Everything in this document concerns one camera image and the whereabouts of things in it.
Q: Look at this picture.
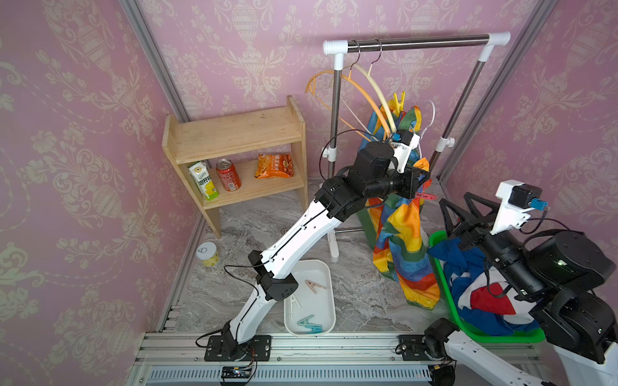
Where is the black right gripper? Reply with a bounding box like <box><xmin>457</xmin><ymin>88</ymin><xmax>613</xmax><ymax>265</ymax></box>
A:
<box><xmin>445</xmin><ymin>193</ymin><xmax>547</xmax><ymax>303</ymax></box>

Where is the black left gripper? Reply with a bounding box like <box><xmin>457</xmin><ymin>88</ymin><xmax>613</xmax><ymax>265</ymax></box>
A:
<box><xmin>361</xmin><ymin>162</ymin><xmax>431</xmax><ymax>199</ymax></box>

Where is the red clothespin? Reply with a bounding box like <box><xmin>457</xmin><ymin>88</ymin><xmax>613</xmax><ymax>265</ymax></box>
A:
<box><xmin>416</xmin><ymin>192</ymin><xmax>438</xmax><ymax>201</ymax></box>

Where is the rainbow striped jacket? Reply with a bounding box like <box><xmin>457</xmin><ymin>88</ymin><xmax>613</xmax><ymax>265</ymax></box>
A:
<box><xmin>356</xmin><ymin>105</ymin><xmax>441</xmax><ymax>310</ymax></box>

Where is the white wire clothes hanger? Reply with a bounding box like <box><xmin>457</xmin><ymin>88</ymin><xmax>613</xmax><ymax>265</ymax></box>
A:
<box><xmin>418</xmin><ymin>100</ymin><xmax>436</xmax><ymax>159</ymax></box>

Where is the blue red white jacket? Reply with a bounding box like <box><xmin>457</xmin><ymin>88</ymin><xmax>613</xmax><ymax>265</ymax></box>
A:
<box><xmin>426</xmin><ymin>235</ymin><xmax>541</xmax><ymax>337</ymax></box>

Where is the cream white clothes hanger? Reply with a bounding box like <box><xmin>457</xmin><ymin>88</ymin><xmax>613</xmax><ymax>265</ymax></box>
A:
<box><xmin>357</xmin><ymin>67</ymin><xmax>397</xmax><ymax>134</ymax></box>

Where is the pink clothespin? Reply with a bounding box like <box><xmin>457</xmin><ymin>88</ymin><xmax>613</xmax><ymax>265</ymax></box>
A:
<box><xmin>305</xmin><ymin>280</ymin><xmax>327</xmax><ymax>294</ymax></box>

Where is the white clothespin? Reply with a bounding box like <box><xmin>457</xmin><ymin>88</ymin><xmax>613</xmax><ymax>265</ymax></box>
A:
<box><xmin>289</xmin><ymin>295</ymin><xmax>302</xmax><ymax>318</ymax></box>

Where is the blue clothespin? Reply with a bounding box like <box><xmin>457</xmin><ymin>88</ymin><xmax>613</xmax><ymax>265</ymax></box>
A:
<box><xmin>304</xmin><ymin>323</ymin><xmax>323</xmax><ymax>334</ymax></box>

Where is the teal green clothespin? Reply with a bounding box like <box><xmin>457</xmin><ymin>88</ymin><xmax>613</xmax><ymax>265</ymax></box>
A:
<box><xmin>297</xmin><ymin>315</ymin><xmax>318</xmax><ymax>329</ymax></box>

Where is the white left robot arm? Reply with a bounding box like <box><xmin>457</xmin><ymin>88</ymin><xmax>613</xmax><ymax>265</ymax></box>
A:
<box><xmin>220</xmin><ymin>142</ymin><xmax>430</xmax><ymax>353</ymax></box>

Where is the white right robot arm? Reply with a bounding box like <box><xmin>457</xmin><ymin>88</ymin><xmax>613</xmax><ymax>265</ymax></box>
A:
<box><xmin>439</xmin><ymin>184</ymin><xmax>617</xmax><ymax>385</ymax></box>

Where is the green plastic basket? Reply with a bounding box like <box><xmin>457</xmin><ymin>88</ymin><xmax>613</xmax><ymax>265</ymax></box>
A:
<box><xmin>428</xmin><ymin>230</ymin><xmax>547</xmax><ymax>344</ymax></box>

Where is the orange snack bag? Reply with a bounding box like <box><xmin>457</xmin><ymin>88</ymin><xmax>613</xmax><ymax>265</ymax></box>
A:
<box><xmin>254</xmin><ymin>154</ymin><xmax>295</xmax><ymax>179</ymax></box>

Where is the metal clothes rack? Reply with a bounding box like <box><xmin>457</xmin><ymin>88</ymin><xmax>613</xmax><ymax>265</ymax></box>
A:
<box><xmin>320</xmin><ymin>31</ymin><xmax>512</xmax><ymax>264</ymax></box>

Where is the white plastic tray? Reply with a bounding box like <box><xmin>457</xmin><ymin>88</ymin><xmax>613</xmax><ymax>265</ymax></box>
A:
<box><xmin>284</xmin><ymin>260</ymin><xmax>336</xmax><ymax>336</ymax></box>

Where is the red soda can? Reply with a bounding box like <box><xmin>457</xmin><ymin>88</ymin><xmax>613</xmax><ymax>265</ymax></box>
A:
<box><xmin>217</xmin><ymin>159</ymin><xmax>241</xmax><ymax>191</ymax></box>

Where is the wooden two-tier shelf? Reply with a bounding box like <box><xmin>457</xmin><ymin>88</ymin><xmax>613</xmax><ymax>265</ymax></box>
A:
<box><xmin>162</xmin><ymin>96</ymin><xmax>310</xmax><ymax>239</ymax></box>

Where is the green white juice carton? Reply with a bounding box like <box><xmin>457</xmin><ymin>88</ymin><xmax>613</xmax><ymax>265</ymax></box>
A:
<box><xmin>188</xmin><ymin>162</ymin><xmax>219</xmax><ymax>201</ymax></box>

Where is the small circuit board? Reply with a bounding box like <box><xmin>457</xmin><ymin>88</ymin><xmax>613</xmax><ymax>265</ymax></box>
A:
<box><xmin>221</xmin><ymin>366</ymin><xmax>254</xmax><ymax>382</ymax></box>

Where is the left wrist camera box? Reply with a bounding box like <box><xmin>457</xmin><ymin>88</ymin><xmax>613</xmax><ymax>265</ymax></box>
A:
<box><xmin>389</xmin><ymin>130</ymin><xmax>421</xmax><ymax>173</ymax></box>

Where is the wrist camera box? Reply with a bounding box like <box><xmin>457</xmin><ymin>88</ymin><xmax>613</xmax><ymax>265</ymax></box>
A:
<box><xmin>490</xmin><ymin>179</ymin><xmax>548</xmax><ymax>236</ymax></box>
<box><xmin>389</xmin><ymin>130</ymin><xmax>421</xmax><ymax>173</ymax></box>

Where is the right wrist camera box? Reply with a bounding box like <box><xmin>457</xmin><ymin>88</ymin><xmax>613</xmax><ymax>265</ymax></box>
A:
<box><xmin>490</xmin><ymin>179</ymin><xmax>548</xmax><ymax>236</ymax></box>

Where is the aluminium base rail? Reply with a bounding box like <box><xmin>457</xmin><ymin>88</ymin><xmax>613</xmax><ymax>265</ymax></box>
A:
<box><xmin>125</xmin><ymin>331</ymin><xmax>498</xmax><ymax>386</ymax></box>

